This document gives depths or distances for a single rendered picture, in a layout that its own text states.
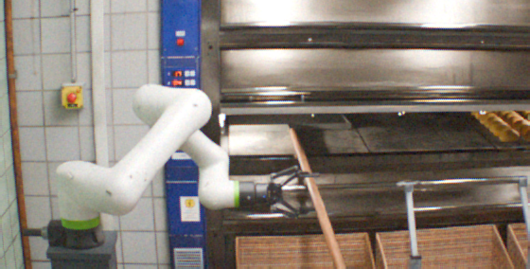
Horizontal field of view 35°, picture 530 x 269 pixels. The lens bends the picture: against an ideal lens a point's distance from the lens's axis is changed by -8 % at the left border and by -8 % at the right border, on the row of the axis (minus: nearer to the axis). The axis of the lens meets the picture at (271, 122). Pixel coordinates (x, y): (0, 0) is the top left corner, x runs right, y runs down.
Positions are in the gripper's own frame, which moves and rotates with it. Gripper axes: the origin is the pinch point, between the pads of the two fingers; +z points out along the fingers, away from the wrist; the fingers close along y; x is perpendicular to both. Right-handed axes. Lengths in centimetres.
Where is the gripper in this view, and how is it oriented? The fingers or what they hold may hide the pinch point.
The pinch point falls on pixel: (314, 191)
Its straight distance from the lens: 312.2
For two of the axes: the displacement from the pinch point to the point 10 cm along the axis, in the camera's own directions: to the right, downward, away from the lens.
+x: 0.5, 2.2, -9.7
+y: 0.1, 9.7, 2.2
